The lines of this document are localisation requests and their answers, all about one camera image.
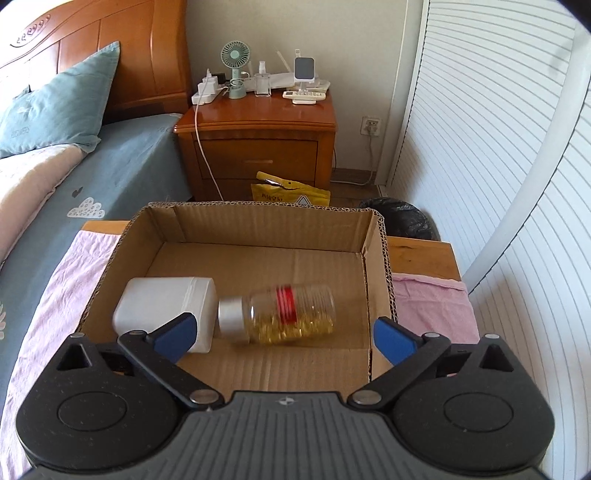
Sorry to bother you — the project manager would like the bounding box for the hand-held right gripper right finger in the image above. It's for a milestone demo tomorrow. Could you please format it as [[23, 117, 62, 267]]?
[[347, 318, 517, 409]]

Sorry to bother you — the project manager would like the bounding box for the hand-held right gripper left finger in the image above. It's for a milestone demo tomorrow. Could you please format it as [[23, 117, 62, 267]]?
[[55, 313, 220, 409]]

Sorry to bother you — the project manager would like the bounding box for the cardboard box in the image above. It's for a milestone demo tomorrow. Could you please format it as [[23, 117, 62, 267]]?
[[76, 200, 399, 393]]

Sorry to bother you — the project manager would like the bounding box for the white plastic bottle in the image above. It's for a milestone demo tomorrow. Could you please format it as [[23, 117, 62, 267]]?
[[112, 276, 218, 354]]

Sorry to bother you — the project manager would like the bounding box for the clear bottle with yellow capsules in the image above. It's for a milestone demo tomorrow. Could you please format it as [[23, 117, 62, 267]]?
[[218, 284, 336, 346]]

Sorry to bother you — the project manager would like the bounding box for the pink cloth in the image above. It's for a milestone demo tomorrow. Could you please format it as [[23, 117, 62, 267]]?
[[0, 229, 483, 462]]

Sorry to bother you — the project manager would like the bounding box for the black trash bag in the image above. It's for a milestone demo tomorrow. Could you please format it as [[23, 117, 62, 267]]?
[[359, 198, 435, 241]]

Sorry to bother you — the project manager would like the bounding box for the yellow plastic bag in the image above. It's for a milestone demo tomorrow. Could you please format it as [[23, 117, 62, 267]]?
[[250, 171, 332, 207]]

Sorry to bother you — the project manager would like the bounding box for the blue cloud print bedsheet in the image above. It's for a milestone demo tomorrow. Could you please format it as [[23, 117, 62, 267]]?
[[0, 113, 192, 416]]

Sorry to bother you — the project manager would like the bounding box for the pale floral quilt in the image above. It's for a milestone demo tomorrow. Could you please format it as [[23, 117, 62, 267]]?
[[0, 144, 88, 268]]

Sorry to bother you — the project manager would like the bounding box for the white louvered wardrobe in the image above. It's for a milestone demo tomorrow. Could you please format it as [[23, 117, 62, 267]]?
[[379, 0, 591, 480]]

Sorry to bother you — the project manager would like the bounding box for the wooden nightstand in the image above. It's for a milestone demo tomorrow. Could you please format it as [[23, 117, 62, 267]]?
[[174, 85, 338, 201]]

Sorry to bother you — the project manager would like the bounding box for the white power strip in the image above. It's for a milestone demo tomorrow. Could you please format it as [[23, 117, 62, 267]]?
[[191, 88, 227, 105]]

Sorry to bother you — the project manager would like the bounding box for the white charger plug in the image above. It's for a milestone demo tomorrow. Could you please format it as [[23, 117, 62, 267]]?
[[198, 69, 222, 95]]

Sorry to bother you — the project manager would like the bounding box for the blue pillow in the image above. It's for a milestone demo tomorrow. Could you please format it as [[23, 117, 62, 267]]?
[[0, 41, 121, 160]]

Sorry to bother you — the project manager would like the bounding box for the clear spray bottle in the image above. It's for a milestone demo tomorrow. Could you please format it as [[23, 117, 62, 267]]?
[[254, 60, 272, 97]]

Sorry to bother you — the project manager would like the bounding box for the white stand with screen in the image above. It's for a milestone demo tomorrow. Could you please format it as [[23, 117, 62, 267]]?
[[294, 48, 315, 91]]

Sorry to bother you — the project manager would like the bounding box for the green desk fan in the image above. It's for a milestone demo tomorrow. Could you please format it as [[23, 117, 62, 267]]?
[[221, 41, 252, 100]]

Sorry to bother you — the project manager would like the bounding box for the wooden bed headboard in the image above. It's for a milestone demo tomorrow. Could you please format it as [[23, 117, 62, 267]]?
[[0, 0, 192, 125]]

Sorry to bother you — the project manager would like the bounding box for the grey outlet cable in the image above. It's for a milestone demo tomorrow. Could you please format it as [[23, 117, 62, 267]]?
[[332, 134, 378, 185]]

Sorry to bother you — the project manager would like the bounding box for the white charging cable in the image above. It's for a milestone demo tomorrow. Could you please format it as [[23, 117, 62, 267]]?
[[194, 88, 225, 201]]

